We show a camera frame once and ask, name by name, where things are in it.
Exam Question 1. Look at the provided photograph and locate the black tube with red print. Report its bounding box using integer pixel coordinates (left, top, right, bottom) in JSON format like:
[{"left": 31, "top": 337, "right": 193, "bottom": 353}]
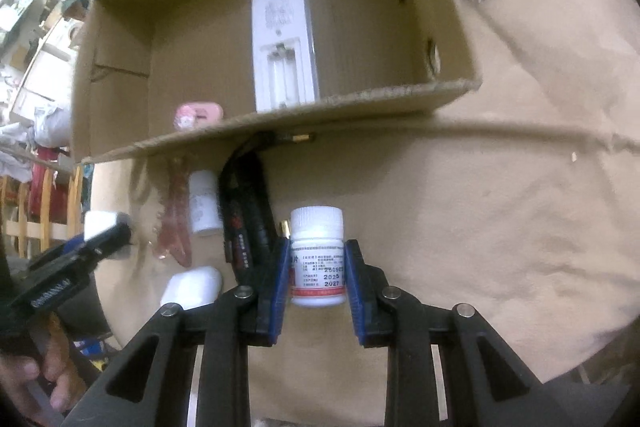
[{"left": 220, "top": 167, "right": 256, "bottom": 285}]

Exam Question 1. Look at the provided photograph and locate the small pink case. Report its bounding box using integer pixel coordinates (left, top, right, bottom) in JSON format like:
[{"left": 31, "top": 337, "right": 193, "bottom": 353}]
[{"left": 175, "top": 102, "right": 224, "bottom": 130}]

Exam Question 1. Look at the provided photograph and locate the black flashlight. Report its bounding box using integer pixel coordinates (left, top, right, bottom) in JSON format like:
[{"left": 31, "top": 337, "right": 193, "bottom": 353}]
[{"left": 239, "top": 142, "right": 277, "bottom": 268}]

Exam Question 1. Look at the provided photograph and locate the small brass metal piece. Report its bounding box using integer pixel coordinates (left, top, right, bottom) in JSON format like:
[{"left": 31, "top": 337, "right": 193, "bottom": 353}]
[{"left": 260, "top": 132, "right": 317, "bottom": 146}]

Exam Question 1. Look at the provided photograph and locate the white pill bottle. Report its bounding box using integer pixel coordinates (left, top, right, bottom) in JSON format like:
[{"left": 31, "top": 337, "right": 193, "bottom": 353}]
[{"left": 289, "top": 206, "right": 348, "bottom": 308}]

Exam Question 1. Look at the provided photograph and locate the white rectangular block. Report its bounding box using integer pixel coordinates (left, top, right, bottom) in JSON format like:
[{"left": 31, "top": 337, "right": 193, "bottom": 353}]
[{"left": 83, "top": 210, "right": 134, "bottom": 260}]

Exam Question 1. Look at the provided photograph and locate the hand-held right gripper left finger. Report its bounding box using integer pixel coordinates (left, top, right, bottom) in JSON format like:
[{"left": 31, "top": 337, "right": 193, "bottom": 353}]
[{"left": 62, "top": 237, "right": 292, "bottom": 427}]

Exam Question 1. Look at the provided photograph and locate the person's left hand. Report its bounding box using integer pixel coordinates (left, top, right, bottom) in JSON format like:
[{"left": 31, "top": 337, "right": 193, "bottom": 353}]
[{"left": 0, "top": 322, "right": 78, "bottom": 419}]

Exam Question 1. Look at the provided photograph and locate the pink translucent hair claw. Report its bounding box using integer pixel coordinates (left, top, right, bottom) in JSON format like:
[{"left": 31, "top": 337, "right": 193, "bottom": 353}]
[{"left": 156, "top": 159, "right": 193, "bottom": 269}]

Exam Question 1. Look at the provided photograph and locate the wooden frame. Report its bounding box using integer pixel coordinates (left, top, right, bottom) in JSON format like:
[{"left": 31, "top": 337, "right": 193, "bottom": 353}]
[{"left": 0, "top": 162, "right": 86, "bottom": 260}]

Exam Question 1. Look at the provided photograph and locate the beige bedsheet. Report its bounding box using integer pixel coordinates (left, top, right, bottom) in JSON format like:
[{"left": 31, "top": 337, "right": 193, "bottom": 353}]
[{"left": 90, "top": 0, "right": 640, "bottom": 427}]

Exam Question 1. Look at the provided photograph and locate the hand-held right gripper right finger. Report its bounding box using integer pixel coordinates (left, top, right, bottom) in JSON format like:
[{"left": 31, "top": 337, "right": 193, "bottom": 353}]
[{"left": 345, "top": 238, "right": 566, "bottom": 427}]

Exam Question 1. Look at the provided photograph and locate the white cylinder tube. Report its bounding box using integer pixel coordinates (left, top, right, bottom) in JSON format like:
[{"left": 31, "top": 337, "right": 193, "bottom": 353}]
[{"left": 160, "top": 266, "right": 223, "bottom": 312}]

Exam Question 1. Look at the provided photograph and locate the white cloth bundle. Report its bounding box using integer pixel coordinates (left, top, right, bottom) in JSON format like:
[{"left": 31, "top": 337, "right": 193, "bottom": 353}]
[{"left": 0, "top": 102, "right": 76, "bottom": 182}]

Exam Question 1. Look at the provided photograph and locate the small white bottle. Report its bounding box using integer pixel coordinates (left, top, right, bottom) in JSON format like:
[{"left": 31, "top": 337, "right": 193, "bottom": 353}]
[{"left": 188, "top": 170, "right": 223, "bottom": 236}]

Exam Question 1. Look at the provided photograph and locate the cardboard box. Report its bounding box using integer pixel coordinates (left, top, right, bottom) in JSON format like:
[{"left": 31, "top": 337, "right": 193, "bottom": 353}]
[{"left": 70, "top": 0, "right": 483, "bottom": 164}]

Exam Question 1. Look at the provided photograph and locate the red bag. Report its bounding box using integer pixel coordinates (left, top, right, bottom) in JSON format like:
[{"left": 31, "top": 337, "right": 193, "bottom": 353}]
[{"left": 27, "top": 147, "right": 73, "bottom": 223}]

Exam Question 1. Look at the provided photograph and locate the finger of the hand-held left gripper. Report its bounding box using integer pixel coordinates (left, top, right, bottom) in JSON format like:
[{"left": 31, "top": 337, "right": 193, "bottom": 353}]
[
  {"left": 80, "top": 223, "right": 135, "bottom": 264},
  {"left": 27, "top": 232, "right": 88, "bottom": 270}
]

